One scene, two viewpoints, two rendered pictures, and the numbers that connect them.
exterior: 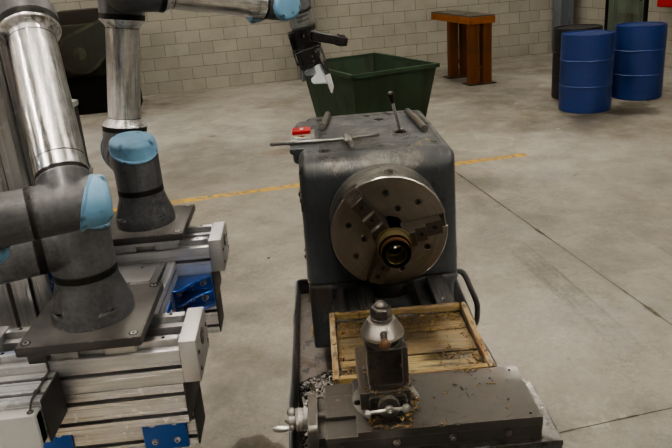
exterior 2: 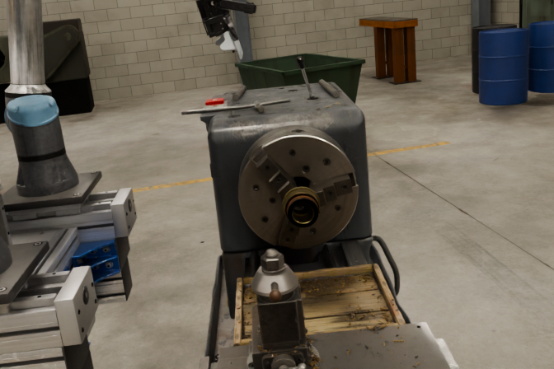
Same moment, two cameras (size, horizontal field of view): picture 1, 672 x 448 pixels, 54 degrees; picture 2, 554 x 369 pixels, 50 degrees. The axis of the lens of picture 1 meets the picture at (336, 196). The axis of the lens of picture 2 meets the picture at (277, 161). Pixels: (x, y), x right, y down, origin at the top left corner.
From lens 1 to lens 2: 0.23 m
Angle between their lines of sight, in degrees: 3
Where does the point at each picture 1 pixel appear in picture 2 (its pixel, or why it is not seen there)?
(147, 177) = (46, 140)
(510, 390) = (419, 347)
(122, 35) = not seen: outside the picture
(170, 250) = (72, 216)
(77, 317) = not seen: outside the picture
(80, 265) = not seen: outside the picture
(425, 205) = (334, 165)
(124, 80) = (25, 44)
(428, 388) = (330, 347)
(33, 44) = not seen: outside the picture
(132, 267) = (31, 234)
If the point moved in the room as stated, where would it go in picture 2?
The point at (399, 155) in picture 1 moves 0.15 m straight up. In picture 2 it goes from (308, 118) to (304, 64)
